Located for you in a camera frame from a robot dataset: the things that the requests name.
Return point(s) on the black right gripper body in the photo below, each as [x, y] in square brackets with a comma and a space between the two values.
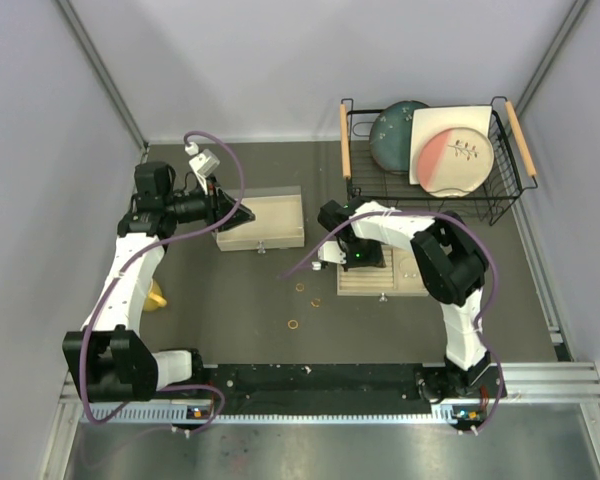
[362, 252]

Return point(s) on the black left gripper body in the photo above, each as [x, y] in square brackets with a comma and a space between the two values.
[211, 200]

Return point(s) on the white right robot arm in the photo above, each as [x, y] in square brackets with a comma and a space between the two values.
[452, 266]

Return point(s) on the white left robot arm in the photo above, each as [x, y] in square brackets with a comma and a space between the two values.
[106, 358]

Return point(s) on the beige velvet jewelry tray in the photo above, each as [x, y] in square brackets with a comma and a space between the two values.
[399, 277]

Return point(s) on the clear lidded beige box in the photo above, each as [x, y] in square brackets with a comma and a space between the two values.
[279, 221]

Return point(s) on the yellow mug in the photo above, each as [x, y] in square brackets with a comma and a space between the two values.
[154, 299]

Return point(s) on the dark green round plate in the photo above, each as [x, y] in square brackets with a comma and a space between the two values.
[390, 136]

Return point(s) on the pink and cream round plate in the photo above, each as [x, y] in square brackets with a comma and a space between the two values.
[454, 162]

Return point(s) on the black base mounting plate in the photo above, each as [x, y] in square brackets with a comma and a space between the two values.
[340, 388]

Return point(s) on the white square plate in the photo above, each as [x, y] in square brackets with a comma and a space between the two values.
[429, 121]

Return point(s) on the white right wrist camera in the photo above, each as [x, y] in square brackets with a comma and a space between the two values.
[328, 253]

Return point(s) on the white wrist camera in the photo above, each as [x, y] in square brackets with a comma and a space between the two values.
[203, 163]
[328, 253]

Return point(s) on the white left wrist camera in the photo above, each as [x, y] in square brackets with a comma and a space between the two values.
[203, 163]

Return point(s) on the left wooden rack handle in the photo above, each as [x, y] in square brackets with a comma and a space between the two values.
[345, 142]

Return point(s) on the wooden rack handle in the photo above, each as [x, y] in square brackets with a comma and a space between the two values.
[520, 139]
[345, 142]

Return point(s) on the black wire dish rack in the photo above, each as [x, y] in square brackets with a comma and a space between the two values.
[493, 198]

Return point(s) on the blue slotted cable duct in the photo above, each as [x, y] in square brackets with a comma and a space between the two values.
[198, 413]

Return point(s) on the right wooden rack handle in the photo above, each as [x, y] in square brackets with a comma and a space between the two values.
[520, 139]

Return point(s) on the aluminium frame rail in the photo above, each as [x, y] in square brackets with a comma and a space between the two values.
[557, 382]

